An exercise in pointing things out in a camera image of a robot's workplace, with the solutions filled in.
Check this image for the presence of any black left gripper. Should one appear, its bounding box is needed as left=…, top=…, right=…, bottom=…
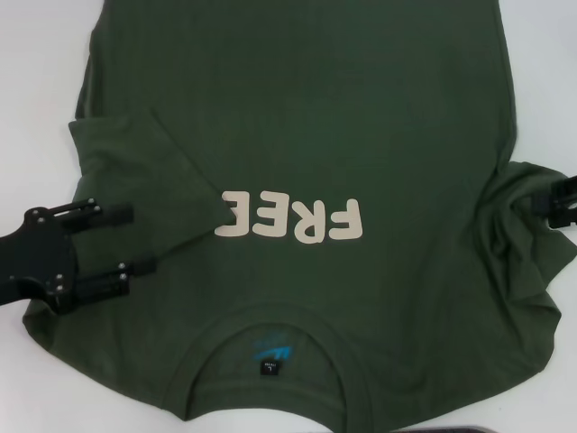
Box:
left=0, top=198, right=158, bottom=316

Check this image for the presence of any dark green FREE t-shirt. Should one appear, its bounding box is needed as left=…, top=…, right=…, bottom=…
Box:
left=22, top=0, right=577, bottom=423

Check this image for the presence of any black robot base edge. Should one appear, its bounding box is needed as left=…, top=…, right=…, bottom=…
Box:
left=391, top=426, right=495, bottom=433

